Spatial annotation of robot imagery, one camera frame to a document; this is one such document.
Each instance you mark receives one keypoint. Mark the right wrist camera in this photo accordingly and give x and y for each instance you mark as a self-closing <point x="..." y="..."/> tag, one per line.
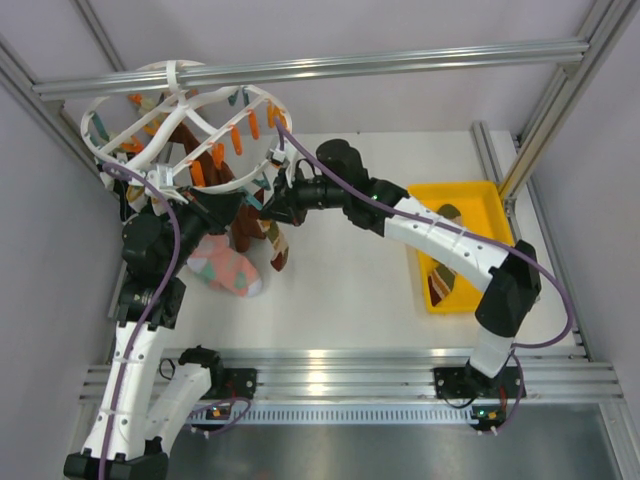
<point x="279" y="157"/>

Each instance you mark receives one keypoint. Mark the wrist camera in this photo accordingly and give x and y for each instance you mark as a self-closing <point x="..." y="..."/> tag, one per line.
<point x="279" y="157"/>
<point x="157" y="183"/>

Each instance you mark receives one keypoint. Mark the pink patterned sock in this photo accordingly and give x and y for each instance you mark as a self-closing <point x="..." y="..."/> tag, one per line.
<point x="217" y="264"/>

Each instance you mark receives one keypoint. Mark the tan brown sock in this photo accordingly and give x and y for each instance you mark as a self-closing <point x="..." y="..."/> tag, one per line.
<point x="280" y="246"/>

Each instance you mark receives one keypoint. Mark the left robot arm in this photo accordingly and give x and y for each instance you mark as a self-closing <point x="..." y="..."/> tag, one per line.
<point x="133" y="433"/>

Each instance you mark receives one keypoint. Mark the yellow plastic bin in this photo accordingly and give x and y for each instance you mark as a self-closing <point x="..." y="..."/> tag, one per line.
<point x="482" y="213"/>

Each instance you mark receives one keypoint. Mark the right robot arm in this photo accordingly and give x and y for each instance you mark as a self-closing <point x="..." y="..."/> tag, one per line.
<point x="506" y="276"/>

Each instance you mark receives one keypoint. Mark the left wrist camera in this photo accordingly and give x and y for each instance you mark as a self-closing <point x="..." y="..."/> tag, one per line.
<point x="157" y="183"/>

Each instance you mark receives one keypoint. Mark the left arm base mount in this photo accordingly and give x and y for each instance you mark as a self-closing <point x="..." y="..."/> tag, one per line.
<point x="239" y="382"/>

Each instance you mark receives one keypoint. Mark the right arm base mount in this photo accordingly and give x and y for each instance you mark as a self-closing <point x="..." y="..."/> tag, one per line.
<point x="450" y="385"/>

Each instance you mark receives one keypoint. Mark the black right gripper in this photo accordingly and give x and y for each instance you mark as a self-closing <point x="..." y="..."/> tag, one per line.
<point x="284" y="205"/>

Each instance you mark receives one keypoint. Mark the aluminium top rail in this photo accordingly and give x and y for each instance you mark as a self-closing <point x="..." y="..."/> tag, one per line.
<point x="534" y="52"/>

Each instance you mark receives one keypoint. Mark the white round clip hanger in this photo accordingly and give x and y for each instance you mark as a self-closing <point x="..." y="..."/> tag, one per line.
<point x="137" y="147"/>

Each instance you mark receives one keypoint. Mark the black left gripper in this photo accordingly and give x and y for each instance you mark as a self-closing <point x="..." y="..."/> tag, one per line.
<point x="216" y="209"/>

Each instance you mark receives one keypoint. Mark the brown sock on hanger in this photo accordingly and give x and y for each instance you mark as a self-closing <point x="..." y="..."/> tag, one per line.
<point x="240" y="225"/>

